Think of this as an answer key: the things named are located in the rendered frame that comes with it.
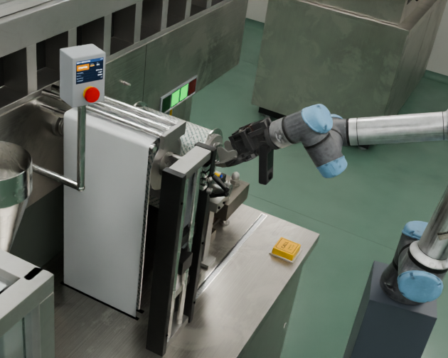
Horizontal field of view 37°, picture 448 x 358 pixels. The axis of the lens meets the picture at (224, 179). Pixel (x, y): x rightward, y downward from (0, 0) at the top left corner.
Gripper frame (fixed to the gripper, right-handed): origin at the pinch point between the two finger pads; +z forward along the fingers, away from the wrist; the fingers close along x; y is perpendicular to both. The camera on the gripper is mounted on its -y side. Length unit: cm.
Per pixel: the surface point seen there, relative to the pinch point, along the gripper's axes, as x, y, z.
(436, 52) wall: -451, -77, 60
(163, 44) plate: -26.0, 37.2, 16.7
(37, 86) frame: 31, 42, 15
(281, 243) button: -16.7, -34.7, 6.1
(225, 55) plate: -76, 23, 29
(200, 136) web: 2.1, 10.1, 0.2
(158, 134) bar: 31.8, 19.0, -11.5
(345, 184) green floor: -221, -92, 81
